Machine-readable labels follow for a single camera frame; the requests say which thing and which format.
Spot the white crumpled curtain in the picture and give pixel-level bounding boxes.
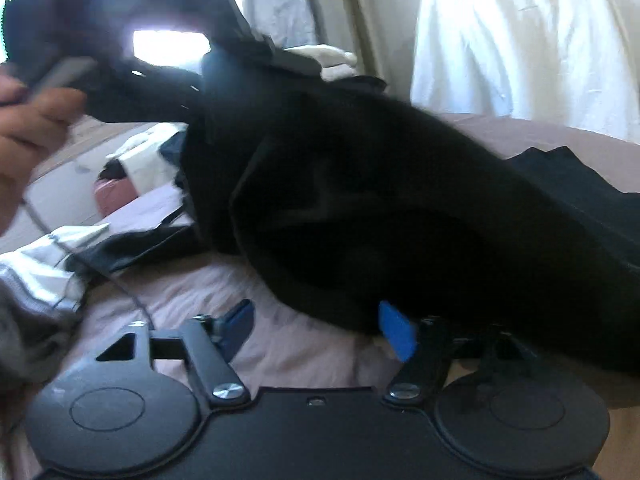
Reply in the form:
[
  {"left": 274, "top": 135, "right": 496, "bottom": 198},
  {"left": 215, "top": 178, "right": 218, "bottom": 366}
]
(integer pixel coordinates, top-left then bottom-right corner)
[{"left": 241, "top": 0, "right": 353, "bottom": 52}]

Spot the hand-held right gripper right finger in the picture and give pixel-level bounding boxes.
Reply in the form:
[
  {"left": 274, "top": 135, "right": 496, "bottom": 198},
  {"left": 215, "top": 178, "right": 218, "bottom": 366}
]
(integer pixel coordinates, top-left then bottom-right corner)
[{"left": 378, "top": 301, "right": 543, "bottom": 405}]

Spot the pink cloth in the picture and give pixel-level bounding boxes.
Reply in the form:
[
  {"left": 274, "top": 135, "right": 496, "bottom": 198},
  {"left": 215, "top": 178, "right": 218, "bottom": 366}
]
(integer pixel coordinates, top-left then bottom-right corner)
[{"left": 94, "top": 177, "right": 142, "bottom": 217}]

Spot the black garment with light trim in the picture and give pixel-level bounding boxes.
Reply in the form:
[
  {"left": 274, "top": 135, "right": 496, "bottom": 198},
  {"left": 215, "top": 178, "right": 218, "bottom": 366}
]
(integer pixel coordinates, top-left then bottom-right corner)
[{"left": 64, "top": 224, "right": 202, "bottom": 277}]

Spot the thin grey cable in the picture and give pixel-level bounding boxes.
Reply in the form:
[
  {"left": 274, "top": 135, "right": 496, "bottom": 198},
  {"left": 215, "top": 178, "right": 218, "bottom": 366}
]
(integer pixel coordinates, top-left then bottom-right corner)
[{"left": 19, "top": 192, "right": 157, "bottom": 328}]

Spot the person's left hand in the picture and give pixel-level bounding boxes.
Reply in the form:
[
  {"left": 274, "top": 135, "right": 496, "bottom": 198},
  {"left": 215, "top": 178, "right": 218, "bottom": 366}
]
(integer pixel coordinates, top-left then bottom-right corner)
[{"left": 0, "top": 67, "right": 84, "bottom": 235}]

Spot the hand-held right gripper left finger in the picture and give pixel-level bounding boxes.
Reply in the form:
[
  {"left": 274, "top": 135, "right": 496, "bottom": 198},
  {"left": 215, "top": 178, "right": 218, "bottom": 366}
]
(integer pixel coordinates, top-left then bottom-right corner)
[{"left": 95, "top": 299, "right": 257, "bottom": 408}]

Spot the small white cloth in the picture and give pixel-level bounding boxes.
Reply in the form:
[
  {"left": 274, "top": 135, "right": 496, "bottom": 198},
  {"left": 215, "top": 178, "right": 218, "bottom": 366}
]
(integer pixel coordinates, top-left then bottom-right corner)
[{"left": 292, "top": 44, "right": 359, "bottom": 82}]

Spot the silver grey garment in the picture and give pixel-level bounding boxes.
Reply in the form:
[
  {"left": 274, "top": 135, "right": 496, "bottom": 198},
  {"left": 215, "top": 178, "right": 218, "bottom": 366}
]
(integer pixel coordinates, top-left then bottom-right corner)
[{"left": 0, "top": 224, "right": 112, "bottom": 378}]

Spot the pinkish brown bed sheet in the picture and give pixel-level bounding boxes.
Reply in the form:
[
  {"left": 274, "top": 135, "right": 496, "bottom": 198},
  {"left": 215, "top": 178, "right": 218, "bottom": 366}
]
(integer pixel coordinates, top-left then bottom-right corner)
[{"left": 0, "top": 110, "right": 640, "bottom": 480}]

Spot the white garment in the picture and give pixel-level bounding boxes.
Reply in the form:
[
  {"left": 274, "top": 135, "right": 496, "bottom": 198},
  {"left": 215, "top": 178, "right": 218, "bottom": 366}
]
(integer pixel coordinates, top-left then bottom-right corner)
[{"left": 106, "top": 124, "right": 190, "bottom": 197}]

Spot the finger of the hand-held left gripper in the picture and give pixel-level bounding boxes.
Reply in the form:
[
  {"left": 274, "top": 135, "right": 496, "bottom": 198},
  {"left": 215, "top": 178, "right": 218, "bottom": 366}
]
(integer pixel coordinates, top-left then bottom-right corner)
[
  {"left": 212, "top": 34, "right": 322, "bottom": 78},
  {"left": 201, "top": 53, "right": 246, "bottom": 106}
]

